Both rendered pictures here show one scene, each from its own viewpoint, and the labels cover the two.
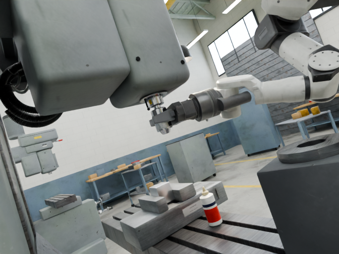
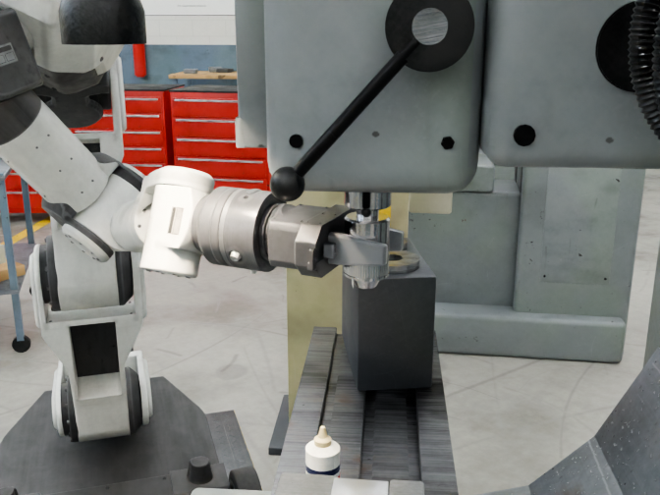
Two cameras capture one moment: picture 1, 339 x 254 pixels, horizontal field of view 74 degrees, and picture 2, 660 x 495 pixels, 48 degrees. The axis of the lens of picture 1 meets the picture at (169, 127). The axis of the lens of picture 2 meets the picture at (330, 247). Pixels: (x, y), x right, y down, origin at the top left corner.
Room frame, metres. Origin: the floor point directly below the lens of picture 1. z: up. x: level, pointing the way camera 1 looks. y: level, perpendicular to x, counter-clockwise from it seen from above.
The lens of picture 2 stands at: (1.26, 0.44, 1.46)
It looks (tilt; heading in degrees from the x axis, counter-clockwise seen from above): 17 degrees down; 218
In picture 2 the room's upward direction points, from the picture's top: straight up
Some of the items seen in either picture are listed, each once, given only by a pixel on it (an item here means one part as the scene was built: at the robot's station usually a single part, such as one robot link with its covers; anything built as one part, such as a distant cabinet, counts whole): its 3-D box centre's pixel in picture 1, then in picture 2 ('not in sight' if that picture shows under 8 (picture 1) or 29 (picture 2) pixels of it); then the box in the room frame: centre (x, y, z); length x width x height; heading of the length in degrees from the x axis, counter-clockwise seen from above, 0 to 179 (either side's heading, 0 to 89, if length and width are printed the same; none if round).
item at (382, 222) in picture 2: (158, 111); (367, 220); (0.65, 0.01, 1.26); 0.05 x 0.05 x 0.01
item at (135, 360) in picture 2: not in sight; (102, 393); (0.40, -0.86, 0.68); 0.21 x 0.20 x 0.13; 55
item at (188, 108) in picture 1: (189, 110); (288, 236); (0.67, -0.07, 1.24); 0.13 x 0.12 x 0.10; 15
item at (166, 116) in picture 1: (163, 117); (376, 237); (0.62, 0.01, 1.24); 0.06 x 0.02 x 0.03; 105
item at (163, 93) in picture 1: (153, 96); not in sight; (0.65, 0.02, 1.31); 0.09 x 0.09 x 0.01
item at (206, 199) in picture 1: (209, 204); (322, 467); (0.66, -0.04, 0.96); 0.04 x 0.04 x 0.11
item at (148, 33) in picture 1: (134, 45); (375, 9); (0.65, 0.02, 1.47); 0.21 x 0.19 x 0.32; 34
